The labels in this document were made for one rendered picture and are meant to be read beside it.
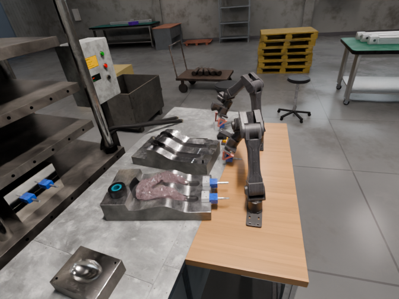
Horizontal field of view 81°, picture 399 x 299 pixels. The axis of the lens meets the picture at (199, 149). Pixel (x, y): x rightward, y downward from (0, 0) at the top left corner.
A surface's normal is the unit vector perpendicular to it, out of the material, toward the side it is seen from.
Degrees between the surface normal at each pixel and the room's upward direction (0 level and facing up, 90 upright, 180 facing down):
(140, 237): 0
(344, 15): 90
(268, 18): 90
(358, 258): 0
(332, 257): 0
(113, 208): 90
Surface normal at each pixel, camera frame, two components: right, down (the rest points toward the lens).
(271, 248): -0.07, -0.83
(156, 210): -0.05, 0.55
